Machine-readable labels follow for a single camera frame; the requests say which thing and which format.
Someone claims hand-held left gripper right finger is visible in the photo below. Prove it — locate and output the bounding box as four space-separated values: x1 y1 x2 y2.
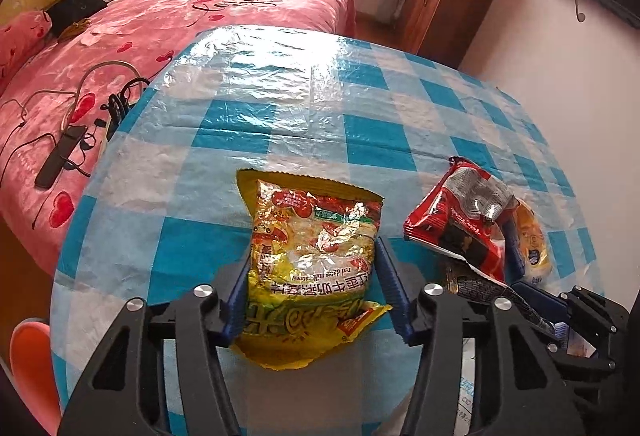
375 236 586 436

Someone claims blue white checkered tablecloth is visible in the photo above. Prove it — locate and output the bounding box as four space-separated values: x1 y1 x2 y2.
50 24 606 436

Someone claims large white blue-print bag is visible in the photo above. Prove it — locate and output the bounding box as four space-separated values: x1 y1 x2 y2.
456 338 483 436

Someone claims red snack wrapper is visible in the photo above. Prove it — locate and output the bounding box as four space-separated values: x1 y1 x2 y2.
404 156 521 314

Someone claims pink heart print bed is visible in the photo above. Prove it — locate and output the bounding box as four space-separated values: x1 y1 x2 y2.
0 0 357 277

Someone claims grey cable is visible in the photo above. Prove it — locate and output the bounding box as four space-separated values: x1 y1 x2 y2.
60 60 151 137

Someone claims black flat device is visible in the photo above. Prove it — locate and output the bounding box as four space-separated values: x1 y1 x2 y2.
35 125 87 189

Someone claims pink heart pillow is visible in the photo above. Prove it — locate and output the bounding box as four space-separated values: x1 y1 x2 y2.
0 9 53 82

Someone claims orange plastic stool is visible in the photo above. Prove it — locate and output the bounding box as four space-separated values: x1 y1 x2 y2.
10 316 63 436

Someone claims black power strip with cables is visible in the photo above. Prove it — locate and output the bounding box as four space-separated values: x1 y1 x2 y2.
0 89 101 177

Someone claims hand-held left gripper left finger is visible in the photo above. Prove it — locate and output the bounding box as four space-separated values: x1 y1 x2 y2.
57 261 251 436

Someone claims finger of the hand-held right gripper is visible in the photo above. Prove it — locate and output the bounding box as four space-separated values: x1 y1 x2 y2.
501 211 527 284
510 280 571 334

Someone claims yellow orange snack packet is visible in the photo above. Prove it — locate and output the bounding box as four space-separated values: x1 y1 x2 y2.
515 199 553 287

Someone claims yellow green noodle packet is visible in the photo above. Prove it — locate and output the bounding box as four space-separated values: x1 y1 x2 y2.
236 169 393 371

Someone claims brown wooden cabinet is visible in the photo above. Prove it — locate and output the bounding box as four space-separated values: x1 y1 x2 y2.
400 0 503 70

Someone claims black bag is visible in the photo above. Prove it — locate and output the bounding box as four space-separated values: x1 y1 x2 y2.
47 0 108 37

